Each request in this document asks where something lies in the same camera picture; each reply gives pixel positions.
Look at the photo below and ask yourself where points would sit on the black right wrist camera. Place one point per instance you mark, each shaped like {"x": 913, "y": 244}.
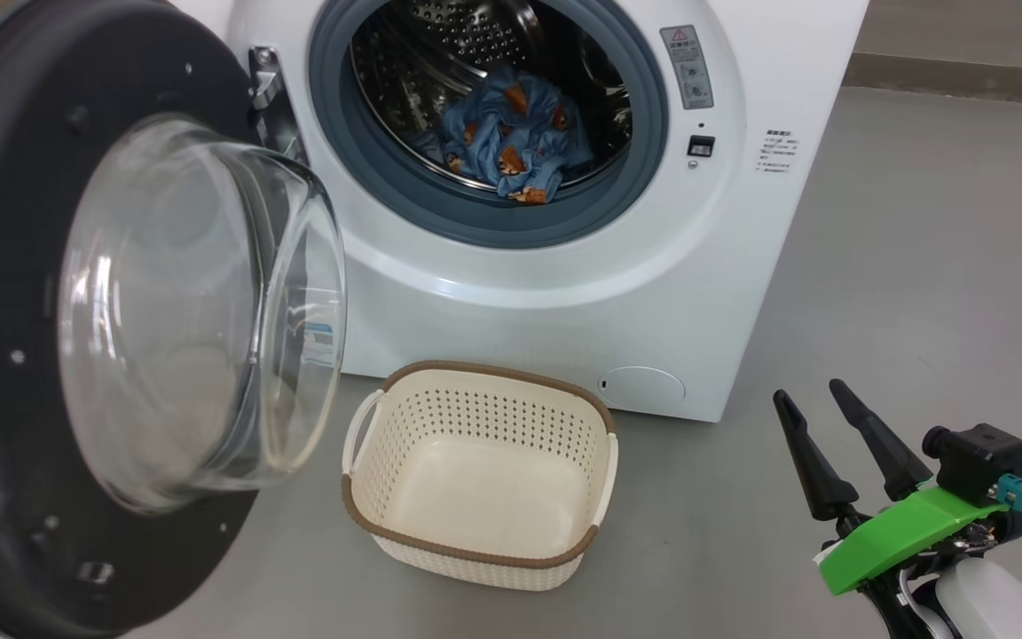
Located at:
{"x": 981, "y": 457}

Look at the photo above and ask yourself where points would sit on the stainless steel washing machine drum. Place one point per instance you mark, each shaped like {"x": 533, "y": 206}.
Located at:
{"x": 440, "y": 35}

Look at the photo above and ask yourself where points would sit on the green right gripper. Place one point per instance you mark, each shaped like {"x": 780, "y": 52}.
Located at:
{"x": 901, "y": 532}

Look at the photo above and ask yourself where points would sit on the cream perforated laundry basket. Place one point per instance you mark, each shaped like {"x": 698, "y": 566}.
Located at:
{"x": 475, "y": 479}

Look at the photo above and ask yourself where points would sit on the black door latch socket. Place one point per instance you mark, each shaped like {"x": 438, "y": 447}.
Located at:
{"x": 701, "y": 146}

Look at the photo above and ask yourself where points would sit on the white front-load washing machine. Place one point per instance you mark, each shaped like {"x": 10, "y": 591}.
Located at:
{"x": 742, "y": 293}

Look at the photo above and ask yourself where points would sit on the grey rubber door gasket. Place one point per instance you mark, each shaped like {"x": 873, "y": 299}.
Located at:
{"x": 644, "y": 169}

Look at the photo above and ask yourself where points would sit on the blue energy label sticker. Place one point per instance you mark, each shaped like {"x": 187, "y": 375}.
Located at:
{"x": 318, "y": 342}

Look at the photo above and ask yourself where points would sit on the grey warning sticker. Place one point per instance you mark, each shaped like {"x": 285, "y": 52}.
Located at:
{"x": 687, "y": 67}

